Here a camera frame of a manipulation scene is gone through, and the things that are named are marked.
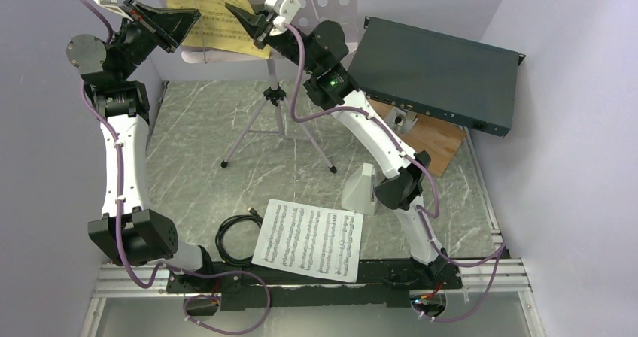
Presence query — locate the white perforated music stand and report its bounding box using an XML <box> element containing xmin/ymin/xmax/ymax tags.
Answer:
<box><xmin>156</xmin><ymin>0</ymin><xmax>360</xmax><ymax>175</ymax></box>

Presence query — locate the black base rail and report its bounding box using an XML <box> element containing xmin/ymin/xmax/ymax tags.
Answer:
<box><xmin>166</xmin><ymin>258</ymin><xmax>463</xmax><ymax>311</ymax></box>

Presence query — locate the white metronome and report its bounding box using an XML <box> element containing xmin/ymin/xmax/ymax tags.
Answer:
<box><xmin>341</xmin><ymin>163</ymin><xmax>378</xmax><ymax>216</ymax></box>

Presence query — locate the wooden base board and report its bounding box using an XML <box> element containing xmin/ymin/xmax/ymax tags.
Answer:
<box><xmin>369</xmin><ymin>99</ymin><xmax>466</xmax><ymax>177</ymax></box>

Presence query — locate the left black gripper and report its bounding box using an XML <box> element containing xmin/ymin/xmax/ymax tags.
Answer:
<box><xmin>111</xmin><ymin>0</ymin><xmax>201</xmax><ymax>80</ymax></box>

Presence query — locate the white sheet music page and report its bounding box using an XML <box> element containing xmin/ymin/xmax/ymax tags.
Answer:
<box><xmin>251</xmin><ymin>199</ymin><xmax>364</xmax><ymax>283</ymax></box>

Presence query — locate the metal mounting bracket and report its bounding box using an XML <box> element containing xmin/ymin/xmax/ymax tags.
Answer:
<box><xmin>384</xmin><ymin>107</ymin><xmax>418</xmax><ymax>135</ymax></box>

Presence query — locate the dark green rack unit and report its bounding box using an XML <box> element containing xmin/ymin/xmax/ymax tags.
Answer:
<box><xmin>348</xmin><ymin>17</ymin><xmax>525</xmax><ymax>137</ymax></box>

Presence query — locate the yellow sheet music book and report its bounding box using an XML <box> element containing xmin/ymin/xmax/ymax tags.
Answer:
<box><xmin>165</xmin><ymin>0</ymin><xmax>270</xmax><ymax>59</ymax></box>

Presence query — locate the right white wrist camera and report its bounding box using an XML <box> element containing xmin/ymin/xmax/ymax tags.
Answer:
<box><xmin>264</xmin><ymin>0</ymin><xmax>301</xmax><ymax>36</ymax></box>

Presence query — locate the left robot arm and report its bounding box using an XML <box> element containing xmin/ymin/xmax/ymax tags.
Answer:
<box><xmin>66</xmin><ymin>0</ymin><xmax>217</xmax><ymax>292</ymax></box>

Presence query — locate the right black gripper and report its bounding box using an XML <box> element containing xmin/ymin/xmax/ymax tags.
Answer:
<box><xmin>227</xmin><ymin>0</ymin><xmax>321</xmax><ymax>75</ymax></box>

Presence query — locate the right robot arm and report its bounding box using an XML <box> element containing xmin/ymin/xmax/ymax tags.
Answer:
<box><xmin>225</xmin><ymin>4</ymin><xmax>448</xmax><ymax>288</ymax></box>

